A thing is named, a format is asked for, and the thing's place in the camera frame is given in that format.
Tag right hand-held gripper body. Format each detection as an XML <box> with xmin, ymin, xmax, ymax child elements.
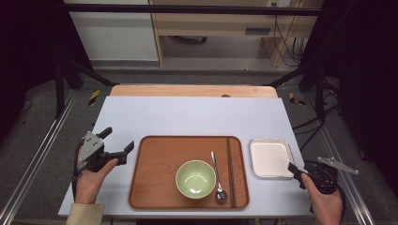
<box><xmin>305</xmin><ymin>156</ymin><xmax>360</xmax><ymax>195</ymax></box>

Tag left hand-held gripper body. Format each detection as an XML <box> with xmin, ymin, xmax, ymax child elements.
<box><xmin>78</xmin><ymin>130</ymin><xmax>111</xmax><ymax>173</ymax></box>

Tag white square plate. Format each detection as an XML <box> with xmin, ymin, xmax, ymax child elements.
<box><xmin>249</xmin><ymin>138</ymin><xmax>296</xmax><ymax>179</ymax></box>

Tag brown wooden tray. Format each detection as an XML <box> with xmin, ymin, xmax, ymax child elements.
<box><xmin>128</xmin><ymin>135</ymin><xmax>251</xmax><ymax>210</ymax></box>

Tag green bowl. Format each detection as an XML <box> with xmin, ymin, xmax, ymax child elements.
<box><xmin>175</xmin><ymin>159</ymin><xmax>218</xmax><ymax>200</ymax></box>

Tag metal spoon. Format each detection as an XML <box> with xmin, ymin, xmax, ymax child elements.
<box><xmin>210</xmin><ymin>151</ymin><xmax>229</xmax><ymax>204</ymax></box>

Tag person's right hand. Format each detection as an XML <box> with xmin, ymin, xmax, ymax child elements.
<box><xmin>301</xmin><ymin>172</ymin><xmax>344</xmax><ymax>225</ymax></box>

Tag person's left hand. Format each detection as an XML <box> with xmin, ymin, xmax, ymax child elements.
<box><xmin>74</xmin><ymin>146</ymin><xmax>119</xmax><ymax>205</ymax></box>

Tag yellow black tape strip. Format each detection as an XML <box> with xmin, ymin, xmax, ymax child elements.
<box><xmin>87</xmin><ymin>89</ymin><xmax>101</xmax><ymax>107</ymax></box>
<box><xmin>288</xmin><ymin>92</ymin><xmax>307</xmax><ymax>106</ymax></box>

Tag black metal stand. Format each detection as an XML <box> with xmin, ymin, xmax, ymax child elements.
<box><xmin>266</xmin><ymin>60</ymin><xmax>342</xmax><ymax>123</ymax></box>
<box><xmin>54</xmin><ymin>52</ymin><xmax>118</xmax><ymax>119</ymax></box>

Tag light wooden board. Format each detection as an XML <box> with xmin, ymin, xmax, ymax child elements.
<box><xmin>110</xmin><ymin>83</ymin><xmax>279</xmax><ymax>98</ymax></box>

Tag white cabinet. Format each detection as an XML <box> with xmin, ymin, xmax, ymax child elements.
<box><xmin>63</xmin><ymin>0</ymin><xmax>160</xmax><ymax>62</ymax></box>

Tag black curtain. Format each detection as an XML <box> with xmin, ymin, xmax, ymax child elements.
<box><xmin>299</xmin><ymin>0</ymin><xmax>398</xmax><ymax>188</ymax></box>
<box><xmin>0</xmin><ymin>0</ymin><xmax>92</xmax><ymax>142</ymax></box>

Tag grey label plate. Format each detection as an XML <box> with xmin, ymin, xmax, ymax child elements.
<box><xmin>244</xmin><ymin>27</ymin><xmax>272</xmax><ymax>36</ymax></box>

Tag black horizontal bar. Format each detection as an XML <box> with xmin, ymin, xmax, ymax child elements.
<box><xmin>64</xmin><ymin>3</ymin><xmax>323</xmax><ymax>17</ymax></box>

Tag light wooden desk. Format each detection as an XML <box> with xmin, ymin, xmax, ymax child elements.
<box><xmin>148</xmin><ymin>0</ymin><xmax>325</xmax><ymax>68</ymax></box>

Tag aluminium floor rail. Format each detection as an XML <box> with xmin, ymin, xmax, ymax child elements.
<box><xmin>0</xmin><ymin>90</ymin><xmax>79</xmax><ymax>225</ymax></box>
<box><xmin>301</xmin><ymin>93</ymin><xmax>376</xmax><ymax>225</ymax></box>

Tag black floor cables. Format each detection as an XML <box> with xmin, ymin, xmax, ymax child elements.
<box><xmin>292</xmin><ymin>104</ymin><xmax>342</xmax><ymax>151</ymax></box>

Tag thin black floor cable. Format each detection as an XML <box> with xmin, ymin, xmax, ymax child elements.
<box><xmin>17</xmin><ymin>97</ymin><xmax>33</xmax><ymax>115</ymax></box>

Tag hanging black and yellow cables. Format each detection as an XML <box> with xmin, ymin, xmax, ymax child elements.
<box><xmin>271</xmin><ymin>13</ymin><xmax>306</xmax><ymax>68</ymax></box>

